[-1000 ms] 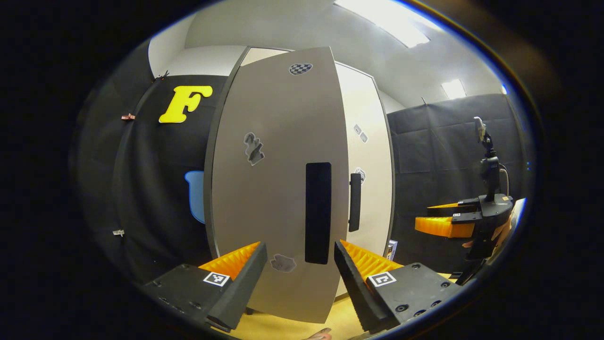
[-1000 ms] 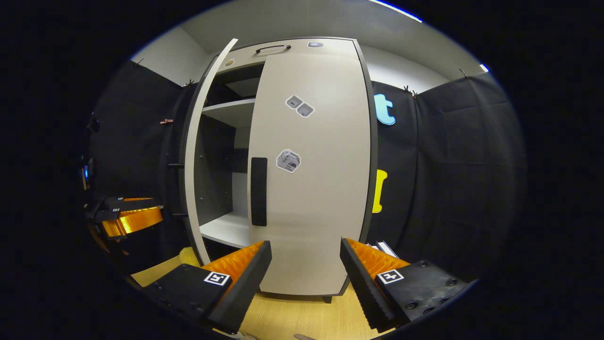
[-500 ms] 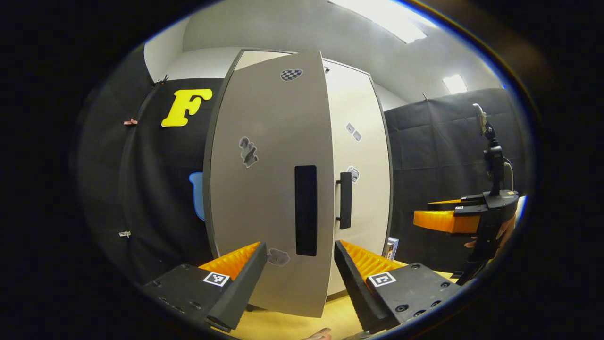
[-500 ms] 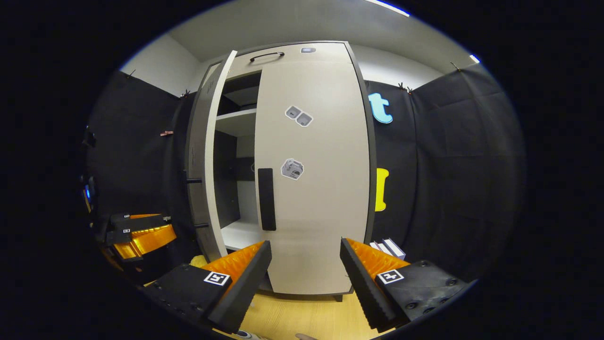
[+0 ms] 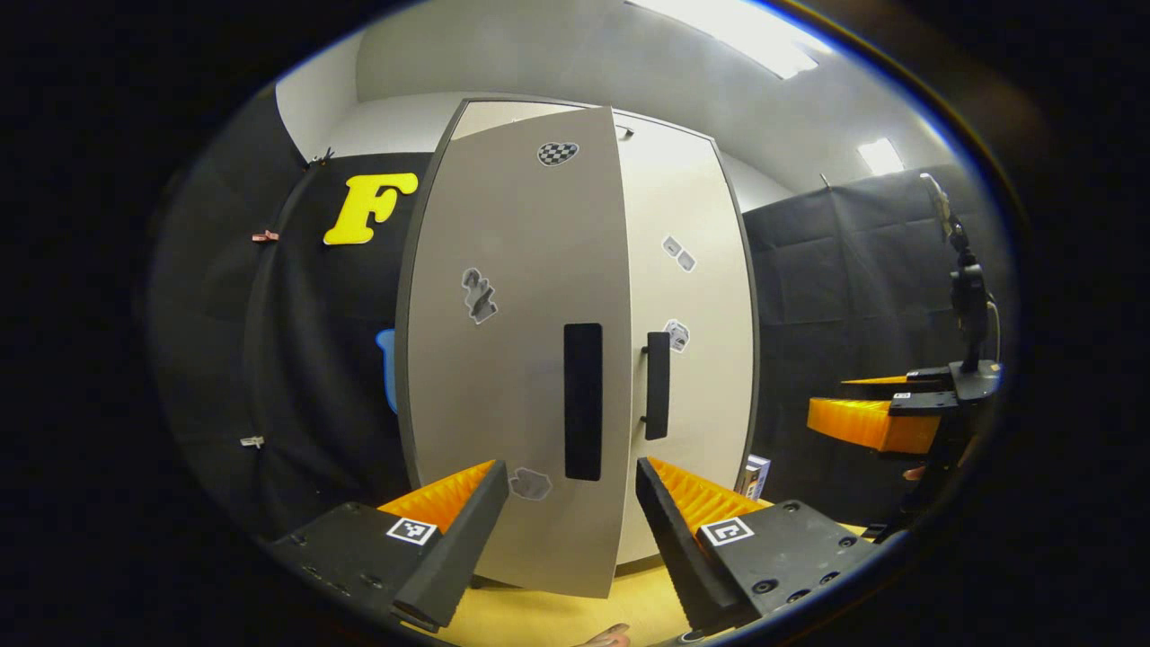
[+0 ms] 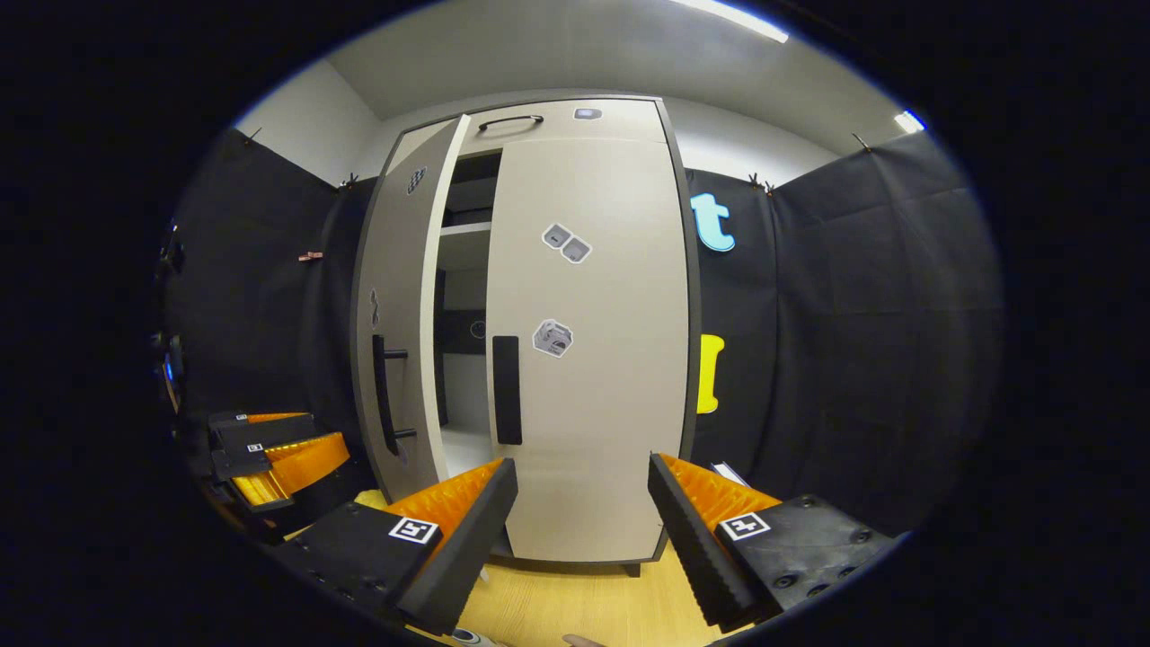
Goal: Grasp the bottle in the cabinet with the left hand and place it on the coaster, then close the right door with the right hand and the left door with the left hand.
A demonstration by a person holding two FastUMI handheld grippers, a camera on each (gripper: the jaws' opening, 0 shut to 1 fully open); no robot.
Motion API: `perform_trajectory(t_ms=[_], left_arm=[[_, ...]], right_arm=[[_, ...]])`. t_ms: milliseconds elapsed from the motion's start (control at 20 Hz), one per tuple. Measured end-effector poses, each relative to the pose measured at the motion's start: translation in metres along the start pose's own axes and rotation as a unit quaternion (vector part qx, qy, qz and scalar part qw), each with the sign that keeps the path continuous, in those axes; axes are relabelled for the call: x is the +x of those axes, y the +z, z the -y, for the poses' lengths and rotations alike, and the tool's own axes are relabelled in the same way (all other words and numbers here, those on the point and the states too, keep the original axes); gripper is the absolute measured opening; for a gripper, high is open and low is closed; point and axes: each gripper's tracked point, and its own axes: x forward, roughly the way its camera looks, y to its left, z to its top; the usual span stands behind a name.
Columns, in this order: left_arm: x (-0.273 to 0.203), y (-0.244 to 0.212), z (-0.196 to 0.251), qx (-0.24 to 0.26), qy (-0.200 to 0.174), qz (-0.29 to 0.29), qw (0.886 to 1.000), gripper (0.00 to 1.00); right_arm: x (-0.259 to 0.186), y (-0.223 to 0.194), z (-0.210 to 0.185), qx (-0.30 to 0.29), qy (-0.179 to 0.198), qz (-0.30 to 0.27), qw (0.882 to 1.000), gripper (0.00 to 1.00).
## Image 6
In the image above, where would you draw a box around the black bar door handle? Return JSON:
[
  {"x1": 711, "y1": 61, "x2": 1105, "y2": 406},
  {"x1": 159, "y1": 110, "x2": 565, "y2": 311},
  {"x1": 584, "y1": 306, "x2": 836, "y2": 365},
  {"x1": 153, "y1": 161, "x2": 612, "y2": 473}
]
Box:
[{"x1": 371, "y1": 334, "x2": 419, "y2": 457}]

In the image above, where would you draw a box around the long ceiling light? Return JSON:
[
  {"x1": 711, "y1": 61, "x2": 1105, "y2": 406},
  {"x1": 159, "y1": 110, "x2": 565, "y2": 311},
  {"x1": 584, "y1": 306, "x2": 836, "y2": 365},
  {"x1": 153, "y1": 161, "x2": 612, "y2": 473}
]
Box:
[{"x1": 669, "y1": 0, "x2": 790, "y2": 44}]

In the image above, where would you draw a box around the white cabinet door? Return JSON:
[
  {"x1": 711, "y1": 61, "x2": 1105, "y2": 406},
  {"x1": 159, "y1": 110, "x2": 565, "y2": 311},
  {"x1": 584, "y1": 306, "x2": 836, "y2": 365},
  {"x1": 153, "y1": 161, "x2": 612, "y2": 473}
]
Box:
[
  {"x1": 485, "y1": 135, "x2": 693, "y2": 565},
  {"x1": 352, "y1": 115, "x2": 473, "y2": 504}
]

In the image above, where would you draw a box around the black flat door handle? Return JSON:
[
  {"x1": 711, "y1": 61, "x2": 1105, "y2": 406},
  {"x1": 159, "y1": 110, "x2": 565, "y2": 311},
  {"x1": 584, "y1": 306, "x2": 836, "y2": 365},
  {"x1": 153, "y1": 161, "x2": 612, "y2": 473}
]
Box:
[{"x1": 491, "y1": 335, "x2": 524, "y2": 446}]

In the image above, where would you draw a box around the grey cabinet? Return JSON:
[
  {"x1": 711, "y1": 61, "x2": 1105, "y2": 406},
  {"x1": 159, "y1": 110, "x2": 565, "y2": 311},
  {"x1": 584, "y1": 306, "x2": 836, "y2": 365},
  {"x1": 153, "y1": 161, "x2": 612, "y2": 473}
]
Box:
[{"x1": 350, "y1": 94, "x2": 703, "y2": 576}]

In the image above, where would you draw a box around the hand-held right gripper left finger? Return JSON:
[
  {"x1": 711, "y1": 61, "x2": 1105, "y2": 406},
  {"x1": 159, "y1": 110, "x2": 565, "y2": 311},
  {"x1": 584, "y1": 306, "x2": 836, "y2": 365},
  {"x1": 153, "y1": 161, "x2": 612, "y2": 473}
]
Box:
[{"x1": 270, "y1": 458, "x2": 519, "y2": 634}]

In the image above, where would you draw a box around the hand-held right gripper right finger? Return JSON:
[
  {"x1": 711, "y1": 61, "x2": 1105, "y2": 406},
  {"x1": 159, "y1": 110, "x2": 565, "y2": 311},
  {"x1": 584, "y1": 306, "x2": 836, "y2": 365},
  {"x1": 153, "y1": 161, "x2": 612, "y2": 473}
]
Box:
[{"x1": 649, "y1": 452, "x2": 899, "y2": 630}]

